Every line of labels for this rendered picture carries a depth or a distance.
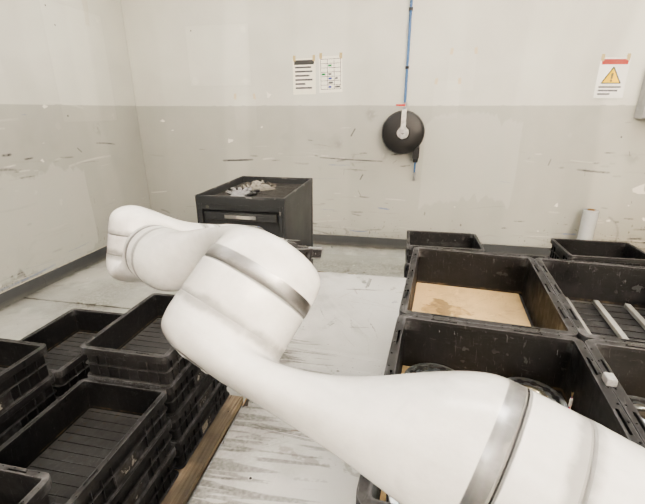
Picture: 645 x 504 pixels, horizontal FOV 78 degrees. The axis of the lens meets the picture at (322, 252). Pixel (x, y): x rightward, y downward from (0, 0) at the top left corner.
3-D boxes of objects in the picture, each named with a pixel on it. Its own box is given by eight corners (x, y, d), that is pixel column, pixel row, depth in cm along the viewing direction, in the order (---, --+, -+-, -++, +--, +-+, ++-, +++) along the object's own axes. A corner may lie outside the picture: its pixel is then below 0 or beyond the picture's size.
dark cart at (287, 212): (289, 364, 214) (284, 198, 183) (211, 354, 222) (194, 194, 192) (313, 312, 269) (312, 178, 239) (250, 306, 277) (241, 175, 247)
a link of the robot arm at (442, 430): (120, 321, 28) (491, 599, 16) (202, 213, 30) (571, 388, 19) (192, 352, 35) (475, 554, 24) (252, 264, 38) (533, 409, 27)
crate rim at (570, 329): (578, 349, 67) (581, 337, 66) (397, 324, 75) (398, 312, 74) (531, 265, 103) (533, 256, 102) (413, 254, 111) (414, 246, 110)
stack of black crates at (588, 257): (608, 314, 236) (628, 242, 221) (635, 341, 208) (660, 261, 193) (535, 308, 244) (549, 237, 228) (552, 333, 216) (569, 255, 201)
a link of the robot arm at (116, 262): (99, 277, 56) (125, 301, 45) (103, 215, 55) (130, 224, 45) (151, 277, 60) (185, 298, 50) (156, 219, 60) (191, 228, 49)
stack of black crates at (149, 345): (183, 473, 133) (165, 358, 118) (103, 459, 138) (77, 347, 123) (231, 394, 170) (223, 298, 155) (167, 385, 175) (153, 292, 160)
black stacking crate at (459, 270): (565, 395, 70) (579, 339, 66) (395, 366, 78) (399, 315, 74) (524, 299, 106) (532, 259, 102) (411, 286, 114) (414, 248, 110)
